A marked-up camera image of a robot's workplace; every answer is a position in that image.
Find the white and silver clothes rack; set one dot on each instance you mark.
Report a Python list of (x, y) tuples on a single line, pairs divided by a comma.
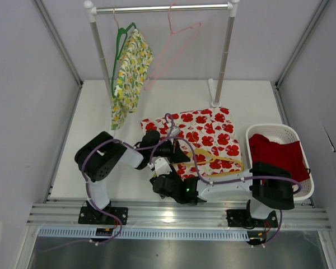
[(214, 87)]

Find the yellow clothes hanger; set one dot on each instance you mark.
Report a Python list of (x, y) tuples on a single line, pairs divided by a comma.
[(208, 165)]

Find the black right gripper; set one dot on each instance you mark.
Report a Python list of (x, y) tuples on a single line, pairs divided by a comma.
[(173, 174)]

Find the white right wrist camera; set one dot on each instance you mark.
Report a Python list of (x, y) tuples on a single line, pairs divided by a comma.
[(160, 167)]

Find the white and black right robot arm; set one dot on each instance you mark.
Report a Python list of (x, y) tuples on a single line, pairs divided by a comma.
[(264, 186)]

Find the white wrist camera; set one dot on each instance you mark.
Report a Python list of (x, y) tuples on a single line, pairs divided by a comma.
[(160, 167), (174, 131)]

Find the aluminium mounting rail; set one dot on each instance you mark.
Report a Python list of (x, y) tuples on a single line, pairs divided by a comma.
[(171, 215)]

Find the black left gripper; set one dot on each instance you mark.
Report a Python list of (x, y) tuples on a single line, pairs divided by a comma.
[(176, 154)]

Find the red garment in basket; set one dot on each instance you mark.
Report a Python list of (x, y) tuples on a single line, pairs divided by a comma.
[(275, 161)]

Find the green clothes hanger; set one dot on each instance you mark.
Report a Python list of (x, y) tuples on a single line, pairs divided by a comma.
[(121, 38)]

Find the slotted grey cable duct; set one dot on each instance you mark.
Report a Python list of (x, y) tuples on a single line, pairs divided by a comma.
[(141, 233)]

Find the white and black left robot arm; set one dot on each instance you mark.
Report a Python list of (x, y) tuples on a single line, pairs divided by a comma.
[(97, 159)]

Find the lemon print skirt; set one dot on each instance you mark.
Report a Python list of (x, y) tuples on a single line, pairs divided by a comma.
[(131, 71)]

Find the red poppy print skirt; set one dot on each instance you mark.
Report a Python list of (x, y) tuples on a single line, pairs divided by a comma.
[(210, 129)]

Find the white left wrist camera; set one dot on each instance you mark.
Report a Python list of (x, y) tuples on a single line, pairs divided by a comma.
[(174, 131)]

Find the pink clothes hanger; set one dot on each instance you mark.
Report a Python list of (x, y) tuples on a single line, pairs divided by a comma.
[(178, 41)]

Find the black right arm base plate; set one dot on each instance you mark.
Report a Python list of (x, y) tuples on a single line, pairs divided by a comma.
[(239, 218)]

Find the white plastic laundry basket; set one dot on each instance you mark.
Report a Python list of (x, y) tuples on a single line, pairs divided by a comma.
[(281, 134)]

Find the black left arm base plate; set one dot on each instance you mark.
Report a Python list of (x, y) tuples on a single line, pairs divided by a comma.
[(90, 216)]

